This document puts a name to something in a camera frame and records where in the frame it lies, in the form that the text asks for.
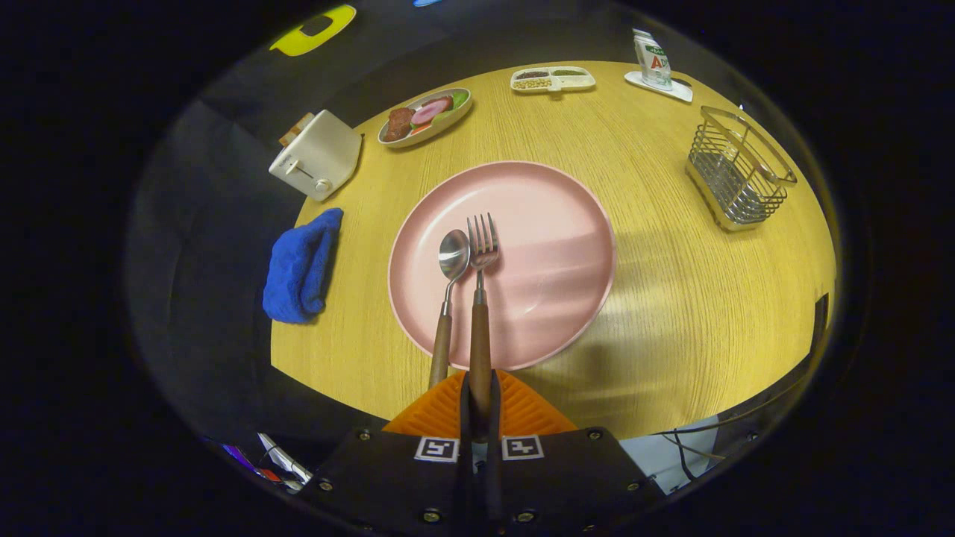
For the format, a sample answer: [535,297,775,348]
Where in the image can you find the wooden handled metal fork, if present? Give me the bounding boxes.
[466,213,501,422]

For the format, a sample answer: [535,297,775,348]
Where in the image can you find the white square coaster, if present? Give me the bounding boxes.
[624,70,694,103]

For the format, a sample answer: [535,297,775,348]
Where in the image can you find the metal wire basket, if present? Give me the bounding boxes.
[685,105,798,232]

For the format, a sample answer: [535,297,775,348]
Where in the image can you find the oval dish with toy food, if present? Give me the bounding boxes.
[378,87,474,149]

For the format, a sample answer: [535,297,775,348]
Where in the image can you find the white divided dish with beans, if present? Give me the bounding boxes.
[510,66,597,94]

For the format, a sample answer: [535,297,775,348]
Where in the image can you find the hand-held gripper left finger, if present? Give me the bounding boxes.
[298,371,482,537]

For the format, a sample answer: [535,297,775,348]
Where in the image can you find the cream toaster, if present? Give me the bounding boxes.
[269,110,363,202]

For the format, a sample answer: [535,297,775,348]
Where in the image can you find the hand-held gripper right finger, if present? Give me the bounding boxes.
[485,369,665,537]

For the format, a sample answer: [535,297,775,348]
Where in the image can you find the brown toast slice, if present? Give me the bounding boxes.
[279,113,314,147]

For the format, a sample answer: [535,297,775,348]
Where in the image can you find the blue towel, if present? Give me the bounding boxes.
[262,207,345,324]

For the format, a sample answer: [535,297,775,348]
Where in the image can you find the black cable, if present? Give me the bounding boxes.
[653,373,810,482]

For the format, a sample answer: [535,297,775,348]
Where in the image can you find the white green label bottle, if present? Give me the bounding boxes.
[633,28,673,92]

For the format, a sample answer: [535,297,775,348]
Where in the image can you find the pink round plate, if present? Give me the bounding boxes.
[387,160,618,371]

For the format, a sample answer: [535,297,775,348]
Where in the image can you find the wooden handled metal spoon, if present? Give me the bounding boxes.
[428,229,472,390]

